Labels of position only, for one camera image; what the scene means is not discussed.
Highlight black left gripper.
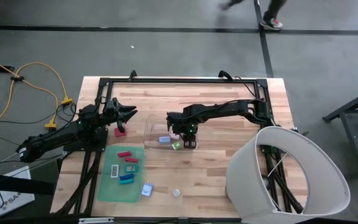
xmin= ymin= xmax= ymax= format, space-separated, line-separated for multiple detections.
xmin=103 ymin=97 xmax=138 ymax=134

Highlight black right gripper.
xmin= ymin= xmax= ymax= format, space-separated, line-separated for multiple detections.
xmin=175 ymin=121 xmax=198 ymax=149

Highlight clear plastic bin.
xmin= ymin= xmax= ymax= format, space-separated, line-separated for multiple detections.
xmin=143 ymin=113 xmax=199 ymax=151

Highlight flat light blue charger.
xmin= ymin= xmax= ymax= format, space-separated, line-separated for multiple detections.
xmin=140 ymin=182 xmax=155 ymax=197

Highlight white lamp shade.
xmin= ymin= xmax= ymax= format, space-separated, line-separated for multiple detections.
xmin=225 ymin=125 xmax=352 ymax=224

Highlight teal translucent plastic tray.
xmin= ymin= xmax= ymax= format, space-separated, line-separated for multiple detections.
xmin=97 ymin=145 xmax=146 ymax=203

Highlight white printed box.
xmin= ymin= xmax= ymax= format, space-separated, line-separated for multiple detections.
xmin=0 ymin=166 xmax=36 ymax=218

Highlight person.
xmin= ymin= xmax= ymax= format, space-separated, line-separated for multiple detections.
xmin=218 ymin=0 xmax=288 ymax=31

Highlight black side table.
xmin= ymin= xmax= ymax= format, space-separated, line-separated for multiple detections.
xmin=321 ymin=84 xmax=358 ymax=180

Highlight yellow extension cable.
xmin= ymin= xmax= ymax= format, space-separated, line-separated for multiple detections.
xmin=0 ymin=52 xmax=73 ymax=142

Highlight black aluminium table frame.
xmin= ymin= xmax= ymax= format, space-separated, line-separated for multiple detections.
xmin=50 ymin=77 xmax=306 ymax=217

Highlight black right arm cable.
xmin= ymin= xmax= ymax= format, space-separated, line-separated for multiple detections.
xmin=234 ymin=76 xmax=262 ymax=101

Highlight silver metal bracket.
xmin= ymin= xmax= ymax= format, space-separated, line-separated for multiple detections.
xmin=78 ymin=217 xmax=115 ymax=224

